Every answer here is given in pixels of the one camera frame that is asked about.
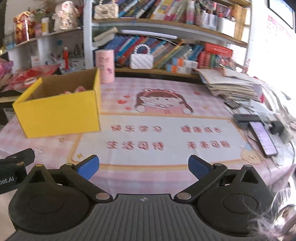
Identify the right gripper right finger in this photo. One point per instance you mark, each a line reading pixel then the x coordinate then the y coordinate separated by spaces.
pixel 206 174

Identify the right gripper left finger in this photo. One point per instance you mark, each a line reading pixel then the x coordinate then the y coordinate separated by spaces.
pixel 78 177

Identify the pink plush toy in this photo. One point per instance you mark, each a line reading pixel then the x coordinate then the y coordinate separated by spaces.
pixel 77 90

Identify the black smartphone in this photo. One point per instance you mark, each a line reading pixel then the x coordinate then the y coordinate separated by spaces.
pixel 265 142

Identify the yellow cardboard box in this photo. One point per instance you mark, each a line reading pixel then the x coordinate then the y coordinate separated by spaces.
pixel 43 111

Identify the pink cartoon table mat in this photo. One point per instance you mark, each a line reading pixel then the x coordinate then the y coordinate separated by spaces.
pixel 148 130

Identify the red plastic wrapped plate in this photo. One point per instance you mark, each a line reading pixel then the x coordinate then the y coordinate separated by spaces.
pixel 24 79

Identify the stack of papers and books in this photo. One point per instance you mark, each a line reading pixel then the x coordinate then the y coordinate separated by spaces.
pixel 231 85

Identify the orange white box lower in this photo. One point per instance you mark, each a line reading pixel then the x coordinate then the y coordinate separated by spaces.
pixel 178 69

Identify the orange white box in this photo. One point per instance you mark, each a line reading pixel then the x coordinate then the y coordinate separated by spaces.
pixel 184 63
pixel 178 69

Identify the orange white box upper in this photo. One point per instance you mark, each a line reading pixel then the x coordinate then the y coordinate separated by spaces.
pixel 184 63

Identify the pink cylinder container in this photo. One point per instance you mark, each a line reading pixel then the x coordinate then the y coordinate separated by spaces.
pixel 104 60

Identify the red doll figurine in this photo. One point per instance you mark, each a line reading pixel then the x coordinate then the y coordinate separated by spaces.
pixel 66 58

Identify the white quilted pearl handbag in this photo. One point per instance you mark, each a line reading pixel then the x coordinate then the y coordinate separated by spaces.
pixel 141 61

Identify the red boxed book set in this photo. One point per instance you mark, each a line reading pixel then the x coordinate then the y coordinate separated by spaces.
pixel 218 50

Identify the red festive doll decoration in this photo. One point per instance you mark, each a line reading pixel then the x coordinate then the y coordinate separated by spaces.
pixel 24 26

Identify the white yellow label bottle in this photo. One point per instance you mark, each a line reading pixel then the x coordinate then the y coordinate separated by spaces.
pixel 45 25

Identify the white rabbit figurine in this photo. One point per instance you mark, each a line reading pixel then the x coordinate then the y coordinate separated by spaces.
pixel 65 17

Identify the cream quilted pearl handbag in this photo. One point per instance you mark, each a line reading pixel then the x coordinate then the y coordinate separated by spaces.
pixel 106 11

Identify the white bookshelf frame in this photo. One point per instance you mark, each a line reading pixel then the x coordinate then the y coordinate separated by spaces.
pixel 166 29

